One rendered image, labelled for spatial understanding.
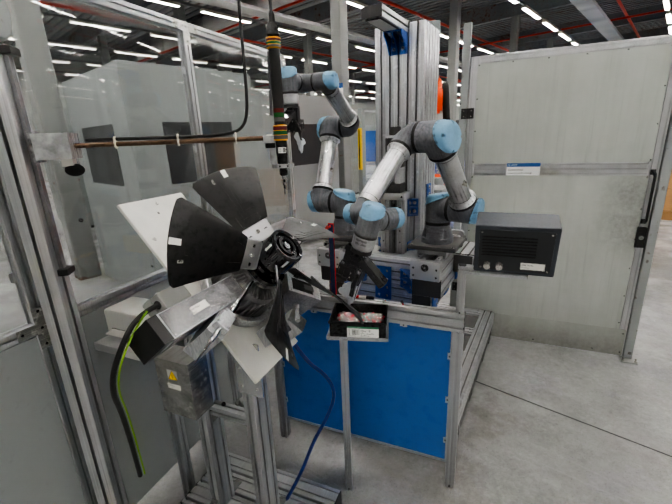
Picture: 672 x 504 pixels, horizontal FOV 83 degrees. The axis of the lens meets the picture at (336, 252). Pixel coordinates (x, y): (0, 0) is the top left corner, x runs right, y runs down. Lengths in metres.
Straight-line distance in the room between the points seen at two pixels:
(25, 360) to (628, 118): 3.11
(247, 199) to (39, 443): 1.07
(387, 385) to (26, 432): 1.32
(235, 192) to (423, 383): 1.11
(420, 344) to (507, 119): 1.72
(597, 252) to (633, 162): 0.59
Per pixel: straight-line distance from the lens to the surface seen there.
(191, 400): 1.46
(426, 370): 1.73
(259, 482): 1.67
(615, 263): 3.07
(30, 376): 1.62
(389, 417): 1.93
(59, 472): 1.82
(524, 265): 1.46
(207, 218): 1.06
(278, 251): 1.13
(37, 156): 1.33
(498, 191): 2.88
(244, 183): 1.32
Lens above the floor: 1.53
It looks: 17 degrees down
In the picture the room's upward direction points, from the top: 2 degrees counter-clockwise
